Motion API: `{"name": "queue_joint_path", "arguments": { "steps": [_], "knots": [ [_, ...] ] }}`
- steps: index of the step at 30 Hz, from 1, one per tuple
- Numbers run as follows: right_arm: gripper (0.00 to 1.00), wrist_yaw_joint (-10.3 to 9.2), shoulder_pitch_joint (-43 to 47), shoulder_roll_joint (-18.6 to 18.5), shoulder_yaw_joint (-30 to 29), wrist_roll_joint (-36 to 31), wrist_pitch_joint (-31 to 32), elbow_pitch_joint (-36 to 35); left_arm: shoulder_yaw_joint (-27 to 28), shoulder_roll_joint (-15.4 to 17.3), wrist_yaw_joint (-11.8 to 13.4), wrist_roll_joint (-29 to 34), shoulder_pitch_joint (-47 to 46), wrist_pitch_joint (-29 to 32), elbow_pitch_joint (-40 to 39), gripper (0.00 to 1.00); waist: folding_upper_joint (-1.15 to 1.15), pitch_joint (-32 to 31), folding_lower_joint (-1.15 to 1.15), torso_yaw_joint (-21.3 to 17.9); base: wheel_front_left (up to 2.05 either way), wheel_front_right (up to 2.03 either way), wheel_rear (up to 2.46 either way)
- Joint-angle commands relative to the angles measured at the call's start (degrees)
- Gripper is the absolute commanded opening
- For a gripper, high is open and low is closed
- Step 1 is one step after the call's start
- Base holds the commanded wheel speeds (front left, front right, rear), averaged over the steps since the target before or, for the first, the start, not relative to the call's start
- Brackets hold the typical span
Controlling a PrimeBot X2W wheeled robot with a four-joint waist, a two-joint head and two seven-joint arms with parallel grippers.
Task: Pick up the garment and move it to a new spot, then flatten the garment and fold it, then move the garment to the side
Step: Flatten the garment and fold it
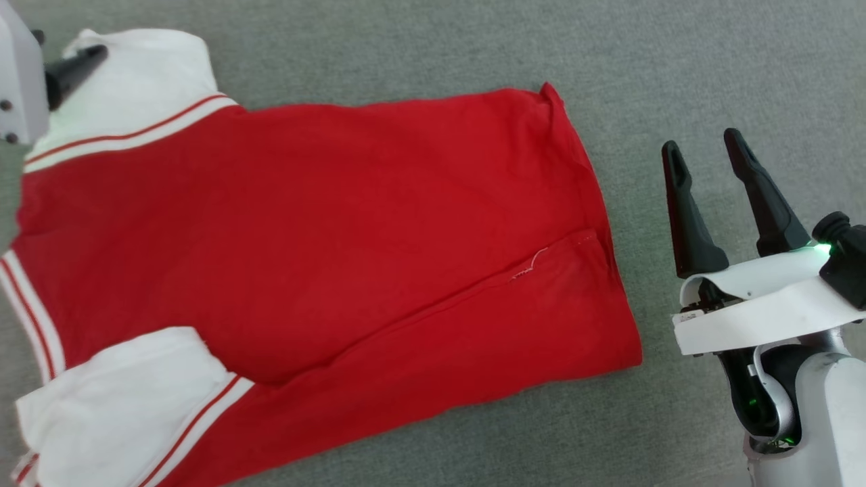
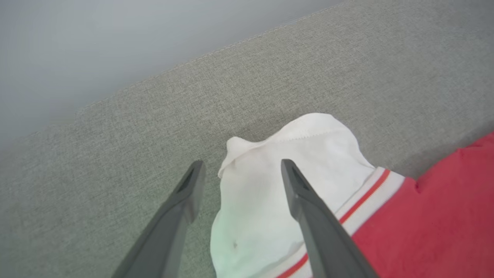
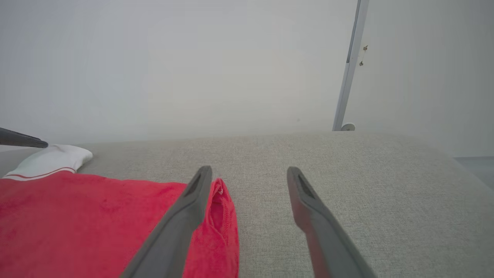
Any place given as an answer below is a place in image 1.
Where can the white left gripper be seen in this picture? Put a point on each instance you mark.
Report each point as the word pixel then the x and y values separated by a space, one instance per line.
pixel 20 74

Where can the red Bulls basketball jersey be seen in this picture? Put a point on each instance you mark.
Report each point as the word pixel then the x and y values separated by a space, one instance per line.
pixel 304 237

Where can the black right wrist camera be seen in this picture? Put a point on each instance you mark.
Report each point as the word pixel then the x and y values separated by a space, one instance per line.
pixel 846 257

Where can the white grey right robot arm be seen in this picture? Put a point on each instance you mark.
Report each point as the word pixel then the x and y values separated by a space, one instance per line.
pixel 812 406

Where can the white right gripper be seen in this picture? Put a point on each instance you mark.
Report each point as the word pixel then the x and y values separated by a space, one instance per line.
pixel 764 308

